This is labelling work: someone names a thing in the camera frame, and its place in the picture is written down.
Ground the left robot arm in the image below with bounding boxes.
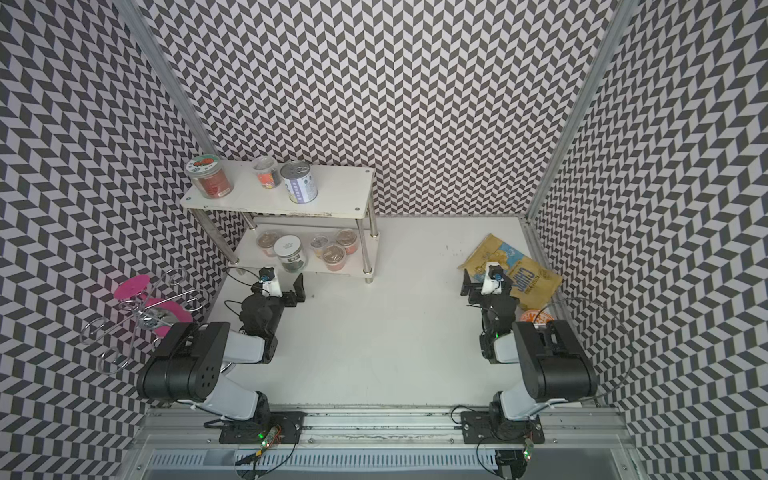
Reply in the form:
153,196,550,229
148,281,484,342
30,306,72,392
136,267,306,427

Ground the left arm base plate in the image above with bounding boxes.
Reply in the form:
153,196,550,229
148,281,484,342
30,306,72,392
218,411,306,445

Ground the white lid dark jar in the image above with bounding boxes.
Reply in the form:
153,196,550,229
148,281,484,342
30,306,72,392
273,235,308,273

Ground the tomato label seed jar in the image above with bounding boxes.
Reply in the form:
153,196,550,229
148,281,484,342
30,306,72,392
184,154,232,199

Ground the aluminium front rail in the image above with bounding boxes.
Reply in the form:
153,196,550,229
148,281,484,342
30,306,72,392
134,407,634,451

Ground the small yellow seed cup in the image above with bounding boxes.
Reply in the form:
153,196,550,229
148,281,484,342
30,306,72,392
309,234,330,258

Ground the yellow blue snack bag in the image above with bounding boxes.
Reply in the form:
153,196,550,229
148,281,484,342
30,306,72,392
459,234,562,309

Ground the pink seed cup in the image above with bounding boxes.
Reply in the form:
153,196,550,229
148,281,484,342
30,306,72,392
335,229,359,256
256,230,283,257
321,243,347,272

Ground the purple white tin can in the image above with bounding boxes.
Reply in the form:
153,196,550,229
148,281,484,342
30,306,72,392
280,161,318,205

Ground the orange patterned bowl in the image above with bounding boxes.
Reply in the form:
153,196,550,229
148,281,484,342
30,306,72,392
520,309,552,325

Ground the wire cup rack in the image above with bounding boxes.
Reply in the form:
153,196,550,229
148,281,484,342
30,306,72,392
80,268,209,376

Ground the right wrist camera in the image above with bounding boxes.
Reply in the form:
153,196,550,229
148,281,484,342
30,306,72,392
481,262,504,295

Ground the pink plate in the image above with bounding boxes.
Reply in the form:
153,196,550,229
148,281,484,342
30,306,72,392
113,274,151,301

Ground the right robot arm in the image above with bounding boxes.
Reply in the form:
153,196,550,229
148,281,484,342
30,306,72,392
460,264,598,426

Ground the small red label cup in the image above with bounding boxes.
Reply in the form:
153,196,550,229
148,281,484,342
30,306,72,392
252,155,281,189

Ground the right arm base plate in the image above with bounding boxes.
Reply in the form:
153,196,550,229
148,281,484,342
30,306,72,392
455,410,545,445

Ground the white two-tier shelf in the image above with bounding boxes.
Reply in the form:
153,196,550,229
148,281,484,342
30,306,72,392
180,161,380,283

